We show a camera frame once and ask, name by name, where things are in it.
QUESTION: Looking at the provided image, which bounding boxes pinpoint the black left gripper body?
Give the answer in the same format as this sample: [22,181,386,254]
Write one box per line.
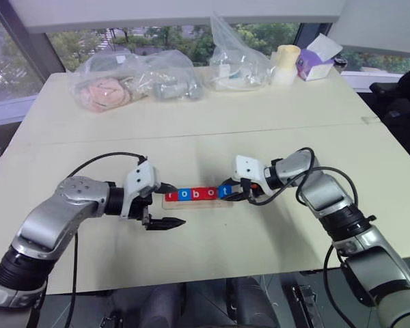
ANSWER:
[127,193,155,226]

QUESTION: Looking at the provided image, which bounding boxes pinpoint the white cable and adapter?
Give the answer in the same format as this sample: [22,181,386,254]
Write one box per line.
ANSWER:
[211,64,260,92]

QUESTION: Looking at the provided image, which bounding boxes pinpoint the large clear plastic bag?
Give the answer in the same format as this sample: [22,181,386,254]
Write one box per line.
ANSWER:
[69,49,205,114]

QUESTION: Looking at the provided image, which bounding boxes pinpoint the dark rounded shape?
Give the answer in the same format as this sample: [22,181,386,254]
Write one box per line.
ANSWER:
[226,276,282,328]

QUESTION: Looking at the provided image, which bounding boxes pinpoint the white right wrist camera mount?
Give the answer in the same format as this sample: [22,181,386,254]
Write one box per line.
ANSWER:
[233,154,273,196]

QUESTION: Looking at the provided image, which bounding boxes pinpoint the grey cylindrical part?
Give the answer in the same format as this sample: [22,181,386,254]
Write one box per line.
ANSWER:
[150,79,204,103]

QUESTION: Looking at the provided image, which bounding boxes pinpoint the purple tissue box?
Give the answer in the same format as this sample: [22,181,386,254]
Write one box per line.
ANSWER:
[296,33,344,83]

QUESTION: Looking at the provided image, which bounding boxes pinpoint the wooden block tray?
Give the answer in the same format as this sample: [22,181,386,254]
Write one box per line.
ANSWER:
[161,195,234,210]

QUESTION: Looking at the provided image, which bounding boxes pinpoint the black metal bracket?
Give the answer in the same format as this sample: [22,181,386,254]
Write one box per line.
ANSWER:
[290,284,320,328]

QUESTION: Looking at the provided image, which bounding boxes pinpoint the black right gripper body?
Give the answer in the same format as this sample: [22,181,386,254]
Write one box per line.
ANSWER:
[240,178,261,203]

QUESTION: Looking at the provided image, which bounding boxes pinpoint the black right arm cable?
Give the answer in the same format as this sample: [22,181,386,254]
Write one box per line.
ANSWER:
[247,146,360,328]

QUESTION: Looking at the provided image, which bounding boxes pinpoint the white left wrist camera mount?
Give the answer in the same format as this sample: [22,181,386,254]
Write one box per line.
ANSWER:
[120,160,162,220]

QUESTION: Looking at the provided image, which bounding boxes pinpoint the dark office chair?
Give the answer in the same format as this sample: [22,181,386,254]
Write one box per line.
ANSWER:
[368,66,410,155]

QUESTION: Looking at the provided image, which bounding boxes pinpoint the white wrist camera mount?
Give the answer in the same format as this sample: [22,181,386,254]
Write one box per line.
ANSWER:
[233,154,273,196]
[120,160,162,220]

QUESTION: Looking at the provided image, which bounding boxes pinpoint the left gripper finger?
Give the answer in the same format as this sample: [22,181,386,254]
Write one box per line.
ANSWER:
[144,216,187,232]
[153,182,178,196]

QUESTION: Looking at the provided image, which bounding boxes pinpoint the pink soft bundle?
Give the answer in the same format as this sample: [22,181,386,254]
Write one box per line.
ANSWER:
[77,77,131,113]

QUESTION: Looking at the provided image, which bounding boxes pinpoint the tall clear plastic bag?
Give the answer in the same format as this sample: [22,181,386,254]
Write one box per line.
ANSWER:
[208,11,273,93]

